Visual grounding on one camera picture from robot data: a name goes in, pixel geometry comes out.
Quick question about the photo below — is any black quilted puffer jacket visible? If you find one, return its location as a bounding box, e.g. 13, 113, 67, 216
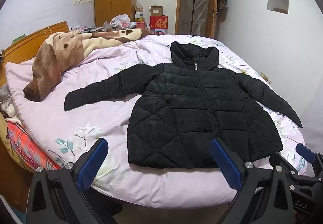
64, 42, 301, 169

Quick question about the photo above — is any red patterned bed sheet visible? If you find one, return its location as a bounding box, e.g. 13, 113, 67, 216
3, 119, 61, 172

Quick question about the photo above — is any pink floral duvet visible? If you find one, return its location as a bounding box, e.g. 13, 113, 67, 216
4, 34, 307, 210

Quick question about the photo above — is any brown dog print blanket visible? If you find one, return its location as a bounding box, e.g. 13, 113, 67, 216
23, 29, 153, 102

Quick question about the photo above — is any wooden headboard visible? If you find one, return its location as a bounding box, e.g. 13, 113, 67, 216
1, 21, 69, 86

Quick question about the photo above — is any white plastic bag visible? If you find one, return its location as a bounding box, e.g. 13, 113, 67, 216
103, 14, 130, 30

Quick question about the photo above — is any red gift box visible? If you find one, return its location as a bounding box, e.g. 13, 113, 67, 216
149, 15, 168, 30

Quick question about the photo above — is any brown cardboard box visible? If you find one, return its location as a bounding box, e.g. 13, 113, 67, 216
149, 5, 163, 17

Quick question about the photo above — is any wooden door with frame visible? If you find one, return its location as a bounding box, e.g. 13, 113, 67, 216
175, 0, 218, 38

